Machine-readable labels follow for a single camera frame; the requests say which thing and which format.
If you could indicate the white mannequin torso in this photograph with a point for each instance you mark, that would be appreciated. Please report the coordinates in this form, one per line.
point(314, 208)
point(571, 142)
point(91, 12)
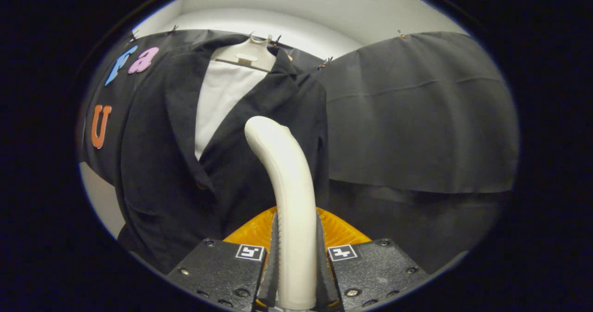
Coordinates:
point(222, 94)

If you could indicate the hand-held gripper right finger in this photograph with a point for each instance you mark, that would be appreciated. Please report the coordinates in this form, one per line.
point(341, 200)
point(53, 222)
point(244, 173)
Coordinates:
point(325, 275)

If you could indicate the white garment steamer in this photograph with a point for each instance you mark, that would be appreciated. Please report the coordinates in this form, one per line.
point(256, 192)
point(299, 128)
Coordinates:
point(294, 187)

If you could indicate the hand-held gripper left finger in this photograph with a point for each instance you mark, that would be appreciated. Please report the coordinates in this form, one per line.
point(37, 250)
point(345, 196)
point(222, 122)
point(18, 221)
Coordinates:
point(271, 275)

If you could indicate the black backdrop cloth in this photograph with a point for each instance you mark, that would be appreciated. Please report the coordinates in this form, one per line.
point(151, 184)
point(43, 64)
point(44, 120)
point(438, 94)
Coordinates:
point(417, 117)

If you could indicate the black blazer jacket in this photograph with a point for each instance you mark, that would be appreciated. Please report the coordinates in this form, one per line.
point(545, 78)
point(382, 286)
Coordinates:
point(162, 164)

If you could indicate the row of black cloth clips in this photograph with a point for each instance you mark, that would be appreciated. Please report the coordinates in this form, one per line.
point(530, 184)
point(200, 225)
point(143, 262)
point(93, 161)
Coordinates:
point(325, 63)

